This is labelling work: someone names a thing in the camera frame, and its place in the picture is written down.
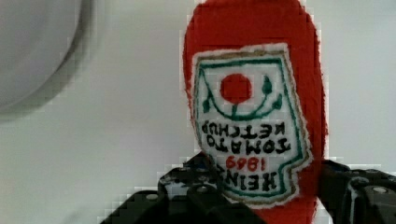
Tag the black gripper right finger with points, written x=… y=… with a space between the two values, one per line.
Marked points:
x=357 y=196

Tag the red plush ketchup bottle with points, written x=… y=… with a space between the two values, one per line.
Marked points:
x=256 y=97

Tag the lilac round plate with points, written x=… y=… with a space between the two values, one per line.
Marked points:
x=37 y=38

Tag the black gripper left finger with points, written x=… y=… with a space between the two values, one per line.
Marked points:
x=189 y=194

